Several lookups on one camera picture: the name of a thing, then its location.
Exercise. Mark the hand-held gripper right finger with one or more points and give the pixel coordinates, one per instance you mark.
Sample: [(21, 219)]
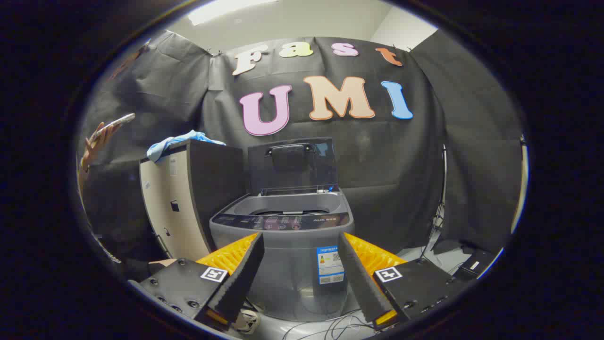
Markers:
[(361, 283)]

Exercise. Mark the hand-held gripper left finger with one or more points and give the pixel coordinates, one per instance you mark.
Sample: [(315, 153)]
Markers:
[(240, 283)]

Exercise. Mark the grey washing machine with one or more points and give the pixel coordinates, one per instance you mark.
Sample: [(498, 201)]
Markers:
[(292, 264)]

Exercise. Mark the dark washing machine lid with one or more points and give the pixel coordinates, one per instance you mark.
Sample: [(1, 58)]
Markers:
[(292, 170)]

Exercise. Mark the light blue garment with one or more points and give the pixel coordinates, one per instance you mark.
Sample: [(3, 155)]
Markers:
[(165, 145)]

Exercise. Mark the smartphone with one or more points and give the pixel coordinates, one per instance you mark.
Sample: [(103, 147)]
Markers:
[(115, 123)]

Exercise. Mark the white shoe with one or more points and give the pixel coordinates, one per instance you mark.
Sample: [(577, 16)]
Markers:
[(246, 321)]

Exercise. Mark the person's knee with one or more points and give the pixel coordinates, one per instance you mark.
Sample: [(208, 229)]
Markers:
[(160, 263)]

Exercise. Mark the beige cabinet with dark sides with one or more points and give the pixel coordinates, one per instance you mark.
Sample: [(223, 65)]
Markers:
[(217, 189)]

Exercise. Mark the black box on floor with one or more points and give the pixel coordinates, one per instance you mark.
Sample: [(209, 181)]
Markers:
[(474, 265)]

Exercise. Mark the black light stand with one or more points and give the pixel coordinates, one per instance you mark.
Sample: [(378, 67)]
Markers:
[(442, 189)]

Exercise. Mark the black backdrop cloth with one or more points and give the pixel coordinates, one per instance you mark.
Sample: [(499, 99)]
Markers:
[(377, 156)]

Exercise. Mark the white pole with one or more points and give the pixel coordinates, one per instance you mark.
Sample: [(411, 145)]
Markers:
[(521, 189)]

